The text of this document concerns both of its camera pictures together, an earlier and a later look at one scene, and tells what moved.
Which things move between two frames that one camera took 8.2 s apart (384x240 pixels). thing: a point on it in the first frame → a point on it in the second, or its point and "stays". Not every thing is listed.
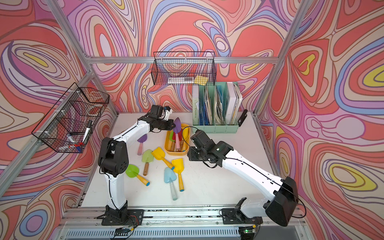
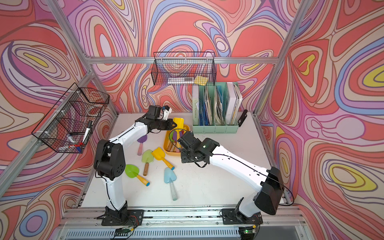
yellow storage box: [177, 144] stays
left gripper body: [163, 124] stays
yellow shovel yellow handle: [178, 165] → [179, 121]
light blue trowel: [169, 175] stays
